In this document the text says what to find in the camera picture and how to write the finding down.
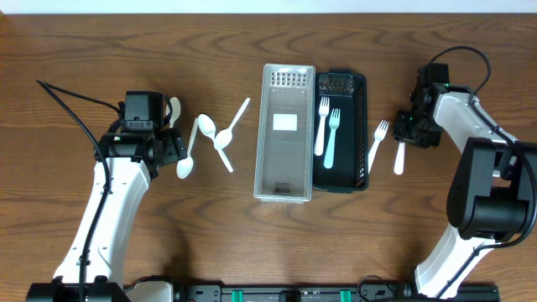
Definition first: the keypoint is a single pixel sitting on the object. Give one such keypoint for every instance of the white plastic spoon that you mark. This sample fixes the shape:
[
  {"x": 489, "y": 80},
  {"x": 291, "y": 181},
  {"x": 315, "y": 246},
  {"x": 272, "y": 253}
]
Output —
[{"x": 173, "y": 110}]

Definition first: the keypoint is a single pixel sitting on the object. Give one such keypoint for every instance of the white spoon diagonal top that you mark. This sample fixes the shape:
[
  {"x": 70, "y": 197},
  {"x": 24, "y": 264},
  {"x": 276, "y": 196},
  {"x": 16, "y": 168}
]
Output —
[{"x": 224, "y": 137}]

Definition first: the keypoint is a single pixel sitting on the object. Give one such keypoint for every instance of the white spoon bowl down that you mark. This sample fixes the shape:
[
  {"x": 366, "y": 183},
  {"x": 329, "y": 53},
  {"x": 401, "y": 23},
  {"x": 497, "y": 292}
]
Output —
[{"x": 185, "y": 166}]

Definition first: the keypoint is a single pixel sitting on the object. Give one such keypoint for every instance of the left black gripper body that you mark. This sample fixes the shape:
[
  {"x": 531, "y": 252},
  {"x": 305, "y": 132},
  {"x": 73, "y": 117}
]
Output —
[{"x": 173, "y": 148}]

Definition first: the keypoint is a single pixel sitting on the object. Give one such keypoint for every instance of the black plastic mesh basket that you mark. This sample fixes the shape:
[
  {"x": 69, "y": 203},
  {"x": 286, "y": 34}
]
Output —
[{"x": 347, "y": 91}]

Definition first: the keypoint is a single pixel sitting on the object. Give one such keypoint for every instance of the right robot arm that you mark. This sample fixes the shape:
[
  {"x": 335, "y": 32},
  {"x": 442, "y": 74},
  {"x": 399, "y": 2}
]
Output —
[{"x": 492, "y": 200}]

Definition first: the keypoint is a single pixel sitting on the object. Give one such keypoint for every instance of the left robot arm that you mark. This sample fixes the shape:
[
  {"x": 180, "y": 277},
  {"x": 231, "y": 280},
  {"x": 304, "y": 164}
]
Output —
[{"x": 92, "y": 270}]

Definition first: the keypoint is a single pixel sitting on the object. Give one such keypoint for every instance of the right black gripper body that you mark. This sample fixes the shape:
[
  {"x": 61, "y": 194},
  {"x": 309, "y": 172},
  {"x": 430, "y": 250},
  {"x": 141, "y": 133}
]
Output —
[{"x": 414, "y": 134}]

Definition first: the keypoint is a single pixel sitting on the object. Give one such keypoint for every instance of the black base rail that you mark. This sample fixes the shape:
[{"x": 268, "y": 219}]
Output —
[{"x": 293, "y": 293}]

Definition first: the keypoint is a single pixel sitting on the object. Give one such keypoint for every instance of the pinkish white plastic fork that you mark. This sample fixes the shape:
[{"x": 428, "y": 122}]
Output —
[{"x": 324, "y": 109}]

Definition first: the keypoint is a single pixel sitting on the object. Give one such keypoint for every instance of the white spoon crossed under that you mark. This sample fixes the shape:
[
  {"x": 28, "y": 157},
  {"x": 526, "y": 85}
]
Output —
[{"x": 208, "y": 128}]

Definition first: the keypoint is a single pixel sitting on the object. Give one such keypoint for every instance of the white spoon right side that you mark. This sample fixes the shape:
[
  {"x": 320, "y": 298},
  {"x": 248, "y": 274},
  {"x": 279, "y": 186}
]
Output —
[{"x": 399, "y": 159}]

